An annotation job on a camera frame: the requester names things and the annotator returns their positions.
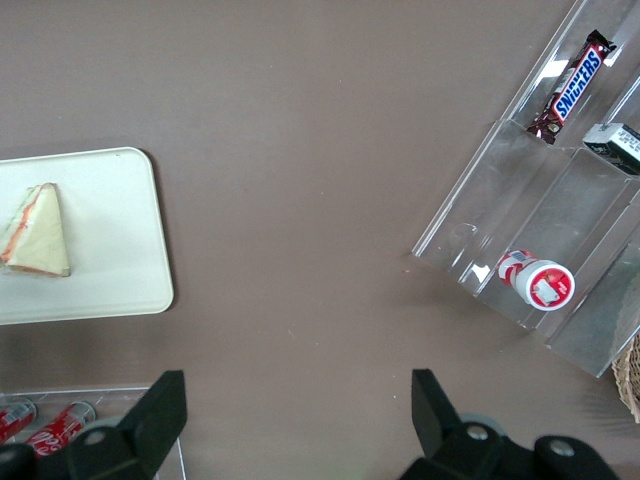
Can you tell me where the clear acrylic bottle rack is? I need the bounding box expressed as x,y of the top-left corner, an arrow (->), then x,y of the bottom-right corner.
0,383 -> 189,480

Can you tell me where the triangular sandwich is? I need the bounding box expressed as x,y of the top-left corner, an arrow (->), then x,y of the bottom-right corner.
0,182 -> 72,279

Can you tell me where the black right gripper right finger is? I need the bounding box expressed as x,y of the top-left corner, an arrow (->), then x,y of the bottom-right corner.
399,368 -> 539,480

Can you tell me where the light woven straw basket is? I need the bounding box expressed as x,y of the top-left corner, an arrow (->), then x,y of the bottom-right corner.
610,332 -> 640,426

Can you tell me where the Snickers chocolate bar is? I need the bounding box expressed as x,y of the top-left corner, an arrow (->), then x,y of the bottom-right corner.
525,29 -> 618,146

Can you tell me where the white rectangular tray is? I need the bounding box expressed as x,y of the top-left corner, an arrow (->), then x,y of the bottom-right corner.
0,146 -> 175,327

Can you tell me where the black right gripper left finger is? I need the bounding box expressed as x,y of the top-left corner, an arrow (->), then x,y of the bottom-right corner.
34,369 -> 189,480

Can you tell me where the small black white box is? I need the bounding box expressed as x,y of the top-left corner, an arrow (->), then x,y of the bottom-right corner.
581,122 -> 640,176

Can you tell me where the red white yogurt cup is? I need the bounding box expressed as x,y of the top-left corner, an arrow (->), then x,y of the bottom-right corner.
497,247 -> 577,314

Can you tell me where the clear acrylic tiered display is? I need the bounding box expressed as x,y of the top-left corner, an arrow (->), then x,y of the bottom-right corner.
411,0 -> 640,380

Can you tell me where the red Coca-Cola bottle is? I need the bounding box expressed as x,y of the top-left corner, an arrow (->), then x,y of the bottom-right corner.
0,399 -> 38,445
23,401 -> 97,459

